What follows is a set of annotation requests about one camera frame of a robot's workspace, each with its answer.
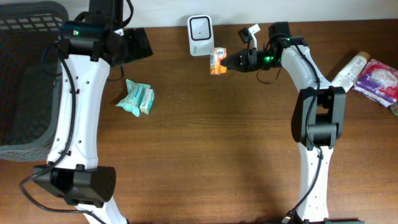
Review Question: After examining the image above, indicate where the white cream tube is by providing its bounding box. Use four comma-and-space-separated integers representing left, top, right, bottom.
331, 51, 371, 92

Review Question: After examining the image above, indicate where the purple pink tissue pack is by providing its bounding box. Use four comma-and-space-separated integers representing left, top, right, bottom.
353, 59, 397, 108

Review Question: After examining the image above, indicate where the small orange packet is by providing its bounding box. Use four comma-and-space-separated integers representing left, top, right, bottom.
210, 47, 228, 75

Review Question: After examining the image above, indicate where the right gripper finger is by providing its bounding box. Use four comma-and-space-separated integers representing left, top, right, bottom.
220, 60, 248, 72
224, 51, 248, 62

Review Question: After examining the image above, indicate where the teal wet wipes pack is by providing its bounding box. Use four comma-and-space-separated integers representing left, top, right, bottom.
116, 79, 150, 117

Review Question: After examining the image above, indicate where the white barcode scanner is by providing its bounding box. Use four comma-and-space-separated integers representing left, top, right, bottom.
187, 15, 214, 57

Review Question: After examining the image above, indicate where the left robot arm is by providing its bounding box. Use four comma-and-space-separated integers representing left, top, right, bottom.
30, 0, 153, 223

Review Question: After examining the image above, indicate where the green lid glass jar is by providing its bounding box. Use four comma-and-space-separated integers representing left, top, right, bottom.
389, 102, 398, 116

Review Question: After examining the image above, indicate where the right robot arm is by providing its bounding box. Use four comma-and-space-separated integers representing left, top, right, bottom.
220, 22, 346, 223

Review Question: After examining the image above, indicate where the small white green packet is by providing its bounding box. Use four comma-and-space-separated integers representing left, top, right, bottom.
139, 88, 154, 114

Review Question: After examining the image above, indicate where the dark grey plastic basket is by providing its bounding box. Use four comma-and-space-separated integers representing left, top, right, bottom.
1, 1, 68, 162

